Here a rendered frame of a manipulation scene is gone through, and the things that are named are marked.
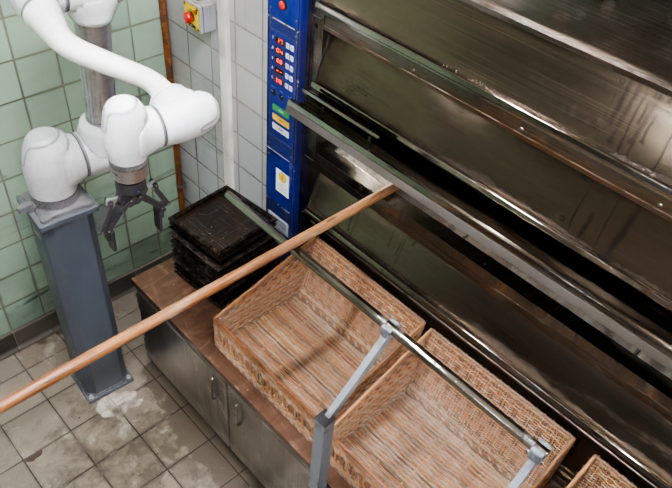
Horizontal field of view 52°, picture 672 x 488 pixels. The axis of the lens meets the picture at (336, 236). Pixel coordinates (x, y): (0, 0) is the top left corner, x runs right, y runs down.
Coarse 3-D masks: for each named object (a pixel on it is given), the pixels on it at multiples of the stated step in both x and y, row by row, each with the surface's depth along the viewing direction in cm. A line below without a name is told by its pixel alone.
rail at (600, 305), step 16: (304, 112) 209; (336, 128) 203; (352, 144) 199; (384, 160) 193; (400, 176) 189; (432, 192) 184; (448, 208) 181; (480, 224) 175; (496, 240) 173; (528, 256) 168; (544, 272) 166; (576, 288) 161; (592, 304) 159; (608, 304) 158; (624, 320) 155; (640, 336) 153; (656, 336) 152
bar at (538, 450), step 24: (312, 264) 199; (336, 288) 194; (384, 336) 184; (408, 336) 181; (432, 360) 176; (456, 384) 172; (336, 408) 186; (480, 408) 168; (312, 456) 199; (528, 456) 161; (312, 480) 207
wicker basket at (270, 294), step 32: (288, 256) 252; (320, 256) 256; (256, 288) 245; (288, 288) 262; (320, 288) 260; (352, 288) 248; (224, 320) 243; (256, 320) 257; (288, 320) 259; (320, 320) 260; (416, 320) 230; (224, 352) 245; (256, 352) 247; (288, 352) 248; (320, 352) 249; (352, 352) 250; (256, 384) 236; (288, 384) 237; (288, 416) 226
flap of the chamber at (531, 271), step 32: (320, 128) 206; (352, 128) 211; (416, 160) 202; (416, 192) 187; (448, 192) 190; (512, 224) 183; (512, 256) 171; (544, 256) 173; (576, 256) 177; (608, 288) 168; (608, 320) 157; (640, 320) 159
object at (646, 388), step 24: (336, 168) 233; (360, 192) 229; (408, 216) 217; (432, 240) 213; (456, 240) 210; (480, 264) 203; (504, 288) 199; (528, 288) 197; (552, 312) 191; (576, 336) 186; (600, 336) 185; (600, 360) 183; (624, 360) 180; (648, 384) 175
